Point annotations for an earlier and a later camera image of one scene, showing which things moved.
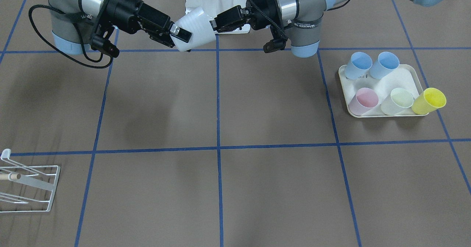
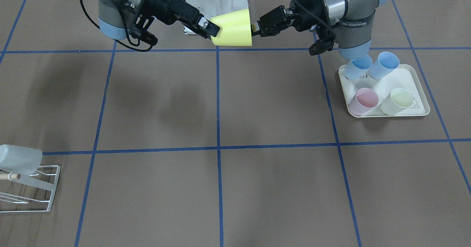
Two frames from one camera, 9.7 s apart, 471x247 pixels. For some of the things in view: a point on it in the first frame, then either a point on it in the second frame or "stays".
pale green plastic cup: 399,100 stays
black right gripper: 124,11 to 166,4
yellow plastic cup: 430,99 to 235,29
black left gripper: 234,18 to 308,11
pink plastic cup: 365,99 stays
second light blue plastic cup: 386,61 stays
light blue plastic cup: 358,65 stays
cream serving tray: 392,96 stays
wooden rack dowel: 13,176 stays
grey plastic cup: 198,24 to 15,159
